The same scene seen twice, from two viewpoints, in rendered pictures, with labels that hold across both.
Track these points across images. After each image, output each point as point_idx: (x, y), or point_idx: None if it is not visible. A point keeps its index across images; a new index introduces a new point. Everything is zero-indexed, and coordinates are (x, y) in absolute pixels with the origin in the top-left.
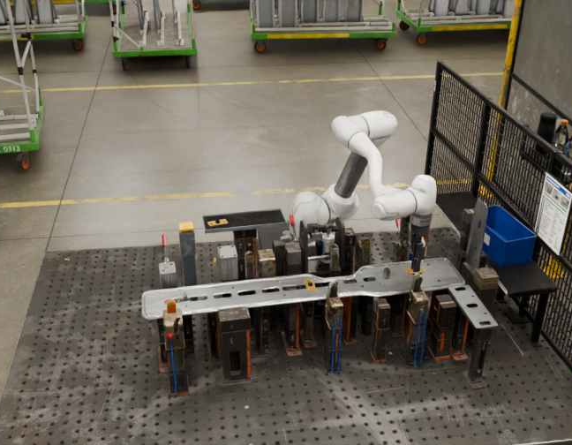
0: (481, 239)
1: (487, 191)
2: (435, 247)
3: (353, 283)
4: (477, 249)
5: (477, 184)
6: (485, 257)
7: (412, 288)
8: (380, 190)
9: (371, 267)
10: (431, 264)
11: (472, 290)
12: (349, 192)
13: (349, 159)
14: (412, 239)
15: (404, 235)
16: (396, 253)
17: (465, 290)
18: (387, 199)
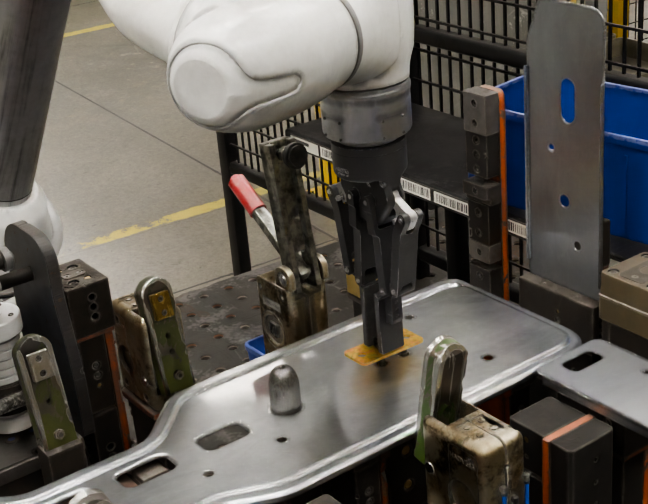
0: (592, 154)
1: (461, 65)
2: (336, 300)
3: (165, 476)
4: (581, 199)
5: (413, 62)
6: (607, 225)
7: (432, 409)
8: (184, 3)
9: (206, 388)
10: (419, 313)
11: (629, 353)
12: (23, 181)
13: None
14: (344, 224)
15: (294, 230)
16: (280, 313)
17: (603, 358)
18: (234, 21)
